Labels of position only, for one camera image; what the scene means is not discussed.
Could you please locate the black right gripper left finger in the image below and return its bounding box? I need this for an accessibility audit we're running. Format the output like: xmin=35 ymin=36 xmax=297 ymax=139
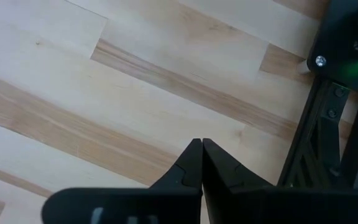
xmin=41 ymin=138 xmax=204 ymax=224

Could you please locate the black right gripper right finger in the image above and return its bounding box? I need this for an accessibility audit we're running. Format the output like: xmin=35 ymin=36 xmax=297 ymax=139
xmin=203 ymin=138 xmax=358 ymax=224

